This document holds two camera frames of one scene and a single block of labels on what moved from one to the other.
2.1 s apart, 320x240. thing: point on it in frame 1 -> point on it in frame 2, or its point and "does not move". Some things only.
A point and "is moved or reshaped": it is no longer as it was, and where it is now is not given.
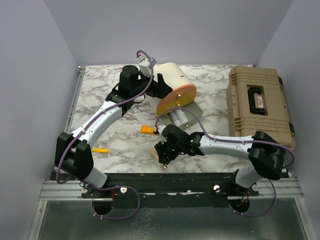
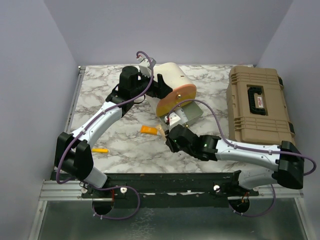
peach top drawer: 176,97 does not move
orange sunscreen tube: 147,129 does not move
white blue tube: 181,116 does not move
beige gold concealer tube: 153,152 is moved or reshaped
